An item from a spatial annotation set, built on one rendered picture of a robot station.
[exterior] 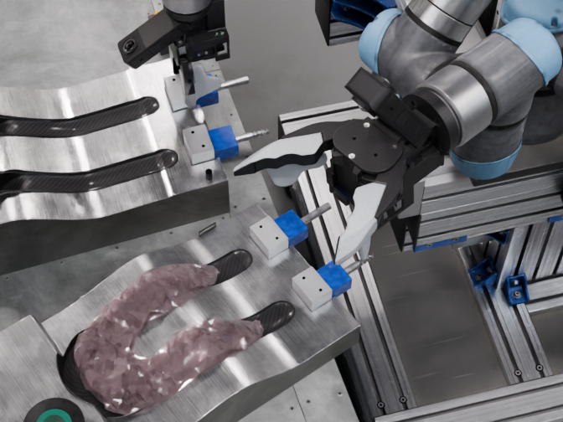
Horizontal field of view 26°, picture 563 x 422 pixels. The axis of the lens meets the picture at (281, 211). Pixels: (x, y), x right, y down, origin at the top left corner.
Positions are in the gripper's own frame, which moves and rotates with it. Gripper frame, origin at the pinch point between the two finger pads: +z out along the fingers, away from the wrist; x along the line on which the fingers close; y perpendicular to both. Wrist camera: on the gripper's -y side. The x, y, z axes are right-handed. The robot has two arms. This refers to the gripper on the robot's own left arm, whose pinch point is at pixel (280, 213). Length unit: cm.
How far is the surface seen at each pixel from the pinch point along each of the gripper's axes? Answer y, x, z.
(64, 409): 48, 27, 20
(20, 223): 46, 56, 8
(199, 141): 47, 52, -21
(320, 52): 130, 123, -101
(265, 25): 128, 139, -95
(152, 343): 53, 31, 4
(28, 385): 50, 35, 21
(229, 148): 49, 49, -25
